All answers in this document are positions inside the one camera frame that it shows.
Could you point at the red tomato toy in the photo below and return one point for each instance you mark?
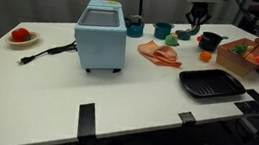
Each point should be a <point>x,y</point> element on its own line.
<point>20,34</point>

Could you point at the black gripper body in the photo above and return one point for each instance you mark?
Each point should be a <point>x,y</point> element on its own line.
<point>199,10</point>

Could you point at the black pot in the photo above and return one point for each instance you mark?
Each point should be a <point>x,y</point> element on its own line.
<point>210,42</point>

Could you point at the black grill tray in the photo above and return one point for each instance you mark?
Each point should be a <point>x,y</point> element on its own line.
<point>210,83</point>

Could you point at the green avocado plushie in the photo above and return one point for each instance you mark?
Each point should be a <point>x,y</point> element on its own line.
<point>171,40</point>

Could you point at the orange cloth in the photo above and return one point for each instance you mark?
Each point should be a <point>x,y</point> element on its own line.
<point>162,55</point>

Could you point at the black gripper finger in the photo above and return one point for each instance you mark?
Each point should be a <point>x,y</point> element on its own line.
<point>204,22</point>
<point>191,20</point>

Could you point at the orange plush toy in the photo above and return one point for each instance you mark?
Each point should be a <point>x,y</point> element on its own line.
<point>250,56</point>

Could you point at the light blue toaster oven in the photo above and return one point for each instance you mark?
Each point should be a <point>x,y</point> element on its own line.
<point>101,47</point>

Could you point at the orange fruit toy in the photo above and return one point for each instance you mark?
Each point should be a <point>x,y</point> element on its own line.
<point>205,56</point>

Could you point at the teal toy kettle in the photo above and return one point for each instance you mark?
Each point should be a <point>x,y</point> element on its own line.
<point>135,29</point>

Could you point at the red checkered basket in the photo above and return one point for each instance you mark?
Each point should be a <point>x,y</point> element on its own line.
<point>235,61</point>

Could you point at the teal pot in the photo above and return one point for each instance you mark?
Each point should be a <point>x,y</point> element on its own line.
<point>162,30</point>

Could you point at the green vegetable plushie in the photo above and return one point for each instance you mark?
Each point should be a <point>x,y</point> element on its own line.
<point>239,49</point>

